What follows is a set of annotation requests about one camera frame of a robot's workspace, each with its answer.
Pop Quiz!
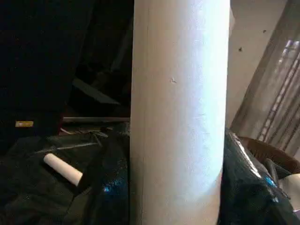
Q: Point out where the grey sheer curtain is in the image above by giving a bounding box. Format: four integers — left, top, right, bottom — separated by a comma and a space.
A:
231, 0, 300, 158

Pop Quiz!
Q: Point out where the white plastic table leg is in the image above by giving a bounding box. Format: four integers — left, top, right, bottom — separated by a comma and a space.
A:
129, 0, 232, 225
43, 153, 84, 187

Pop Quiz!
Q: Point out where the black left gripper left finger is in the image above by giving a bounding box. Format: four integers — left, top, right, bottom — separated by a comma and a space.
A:
84, 133, 133, 225

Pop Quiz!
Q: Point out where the brown round chair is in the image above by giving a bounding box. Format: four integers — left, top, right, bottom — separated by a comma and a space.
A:
238, 136, 300, 176

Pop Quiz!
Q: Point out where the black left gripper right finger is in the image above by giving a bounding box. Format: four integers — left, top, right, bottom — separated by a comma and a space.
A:
218, 128, 300, 225

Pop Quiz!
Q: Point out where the black work mat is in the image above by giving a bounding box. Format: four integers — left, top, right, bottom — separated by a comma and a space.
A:
0, 120, 136, 225

